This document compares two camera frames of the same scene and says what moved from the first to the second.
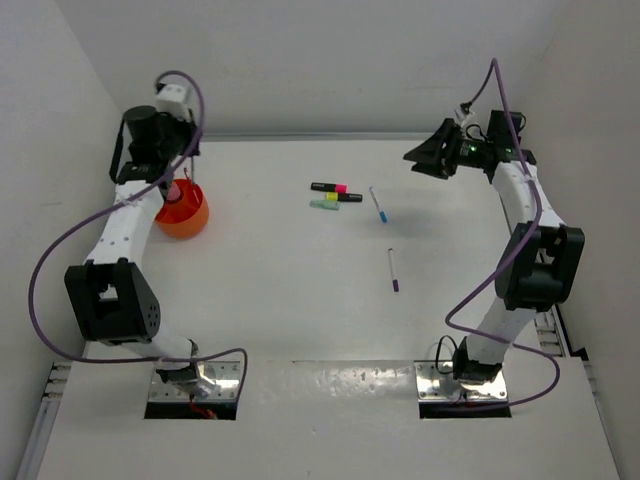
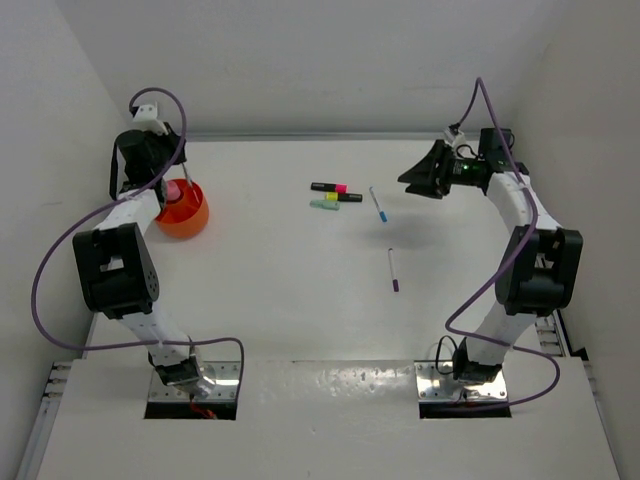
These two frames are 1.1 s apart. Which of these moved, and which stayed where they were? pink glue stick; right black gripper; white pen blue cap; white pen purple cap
Moved: right black gripper
Stayed: white pen blue cap; white pen purple cap; pink glue stick
